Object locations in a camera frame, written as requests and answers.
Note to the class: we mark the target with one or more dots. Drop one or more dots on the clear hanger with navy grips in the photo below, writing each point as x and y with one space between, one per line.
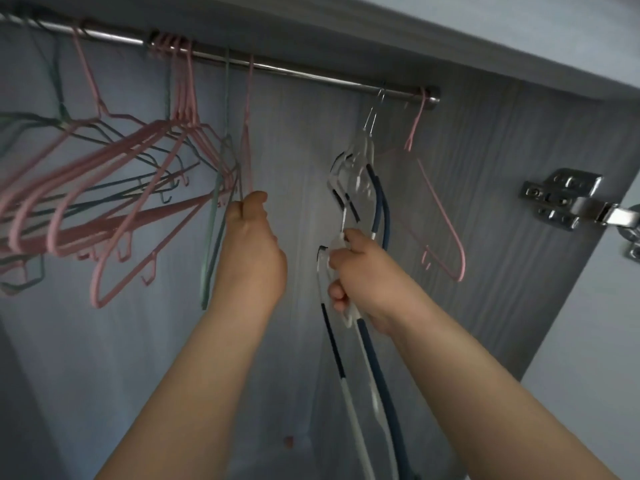
357 419
384 214

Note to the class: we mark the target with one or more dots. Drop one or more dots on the person's left forearm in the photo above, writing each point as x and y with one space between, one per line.
200 394

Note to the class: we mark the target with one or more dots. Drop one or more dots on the person's right hand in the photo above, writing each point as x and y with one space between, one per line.
380 289

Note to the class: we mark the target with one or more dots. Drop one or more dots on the person's right thumb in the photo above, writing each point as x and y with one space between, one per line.
338 295

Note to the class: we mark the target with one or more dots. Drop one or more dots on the grey wood grain wardrobe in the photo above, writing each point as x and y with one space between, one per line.
500 159

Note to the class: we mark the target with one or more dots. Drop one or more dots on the metal cabinet hinge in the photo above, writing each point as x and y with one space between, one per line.
570 199

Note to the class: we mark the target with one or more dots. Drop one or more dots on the metal closet rod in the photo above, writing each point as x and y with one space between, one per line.
310 73

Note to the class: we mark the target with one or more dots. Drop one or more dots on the person's left fingers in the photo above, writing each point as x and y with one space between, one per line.
250 204

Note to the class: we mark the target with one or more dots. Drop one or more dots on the bunch of pink hangers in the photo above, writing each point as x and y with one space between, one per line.
150 213

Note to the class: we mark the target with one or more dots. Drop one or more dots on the person's left hand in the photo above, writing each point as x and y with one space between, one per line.
252 264

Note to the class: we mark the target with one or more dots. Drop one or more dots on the person's right forearm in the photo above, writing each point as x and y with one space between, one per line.
480 409

